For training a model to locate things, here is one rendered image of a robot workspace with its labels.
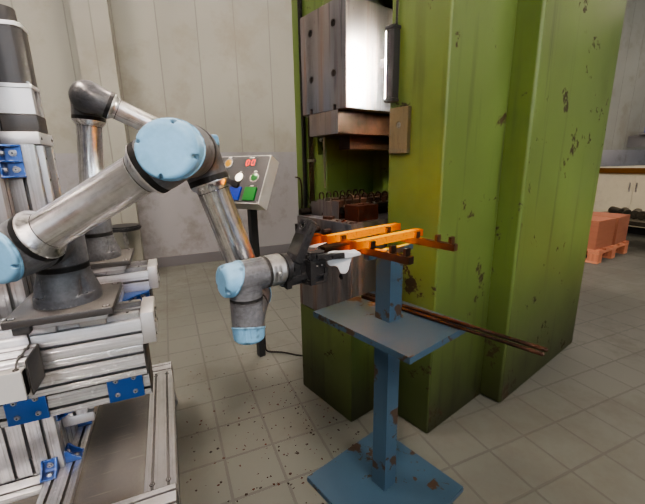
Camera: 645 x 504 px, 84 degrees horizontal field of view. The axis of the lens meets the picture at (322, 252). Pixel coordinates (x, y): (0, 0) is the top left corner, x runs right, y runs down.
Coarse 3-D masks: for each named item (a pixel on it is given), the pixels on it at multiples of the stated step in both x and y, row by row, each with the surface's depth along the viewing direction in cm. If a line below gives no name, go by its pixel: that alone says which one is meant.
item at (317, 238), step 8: (384, 224) 127; (392, 224) 127; (400, 224) 129; (344, 232) 114; (352, 232) 114; (360, 232) 116; (368, 232) 119; (376, 232) 121; (384, 232) 124; (312, 240) 106; (320, 240) 107; (328, 240) 108; (336, 240) 110
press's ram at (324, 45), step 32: (352, 0) 136; (320, 32) 147; (352, 32) 138; (384, 32) 148; (320, 64) 150; (352, 64) 141; (384, 64) 148; (320, 96) 154; (352, 96) 144; (384, 96) 154
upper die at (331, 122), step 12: (312, 120) 161; (324, 120) 154; (336, 120) 148; (348, 120) 151; (360, 120) 155; (372, 120) 159; (384, 120) 164; (312, 132) 162; (324, 132) 156; (336, 132) 150; (348, 132) 152; (360, 132) 156; (372, 132) 161; (384, 132) 165
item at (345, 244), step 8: (400, 232) 112; (408, 232) 113; (344, 240) 100; (360, 240) 102; (368, 240) 102; (376, 240) 104; (384, 240) 106; (392, 240) 109; (400, 240) 111; (320, 248) 94; (328, 248) 93; (336, 248) 96; (344, 248) 98; (352, 248) 98; (360, 248) 101
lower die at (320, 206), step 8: (384, 192) 186; (320, 200) 165; (336, 200) 159; (368, 200) 167; (376, 200) 170; (384, 200) 173; (312, 208) 171; (320, 208) 166; (328, 208) 162; (336, 208) 157; (384, 208) 174; (336, 216) 158; (344, 216) 159
